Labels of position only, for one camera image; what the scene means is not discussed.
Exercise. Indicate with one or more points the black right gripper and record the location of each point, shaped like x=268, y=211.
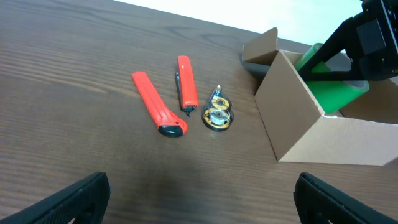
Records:
x=370, y=41

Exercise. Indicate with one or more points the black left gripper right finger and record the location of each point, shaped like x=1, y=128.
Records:
x=317, y=202

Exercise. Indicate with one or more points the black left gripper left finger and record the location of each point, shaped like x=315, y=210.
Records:
x=84, y=201

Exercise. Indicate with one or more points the green tape roll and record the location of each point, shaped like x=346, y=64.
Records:
x=331, y=95

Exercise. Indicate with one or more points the brown cardboard box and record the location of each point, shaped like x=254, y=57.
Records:
x=363, y=133

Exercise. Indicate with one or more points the long orange utility knife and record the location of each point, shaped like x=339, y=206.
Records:
x=166, y=122

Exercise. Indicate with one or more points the short orange utility knife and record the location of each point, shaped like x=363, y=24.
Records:
x=186, y=88

